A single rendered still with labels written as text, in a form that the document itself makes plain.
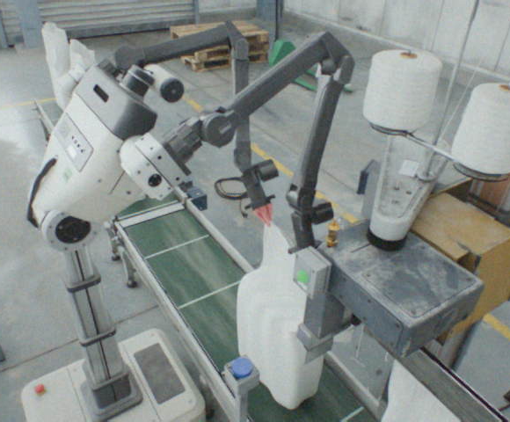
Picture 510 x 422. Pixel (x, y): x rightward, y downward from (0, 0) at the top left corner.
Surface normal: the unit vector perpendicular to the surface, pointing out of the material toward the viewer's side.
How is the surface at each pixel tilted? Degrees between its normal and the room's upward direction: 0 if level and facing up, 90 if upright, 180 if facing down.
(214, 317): 0
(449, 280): 0
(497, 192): 90
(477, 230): 0
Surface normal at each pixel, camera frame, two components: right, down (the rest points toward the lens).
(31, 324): 0.03, -0.82
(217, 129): 0.43, 0.33
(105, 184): 0.55, 0.49
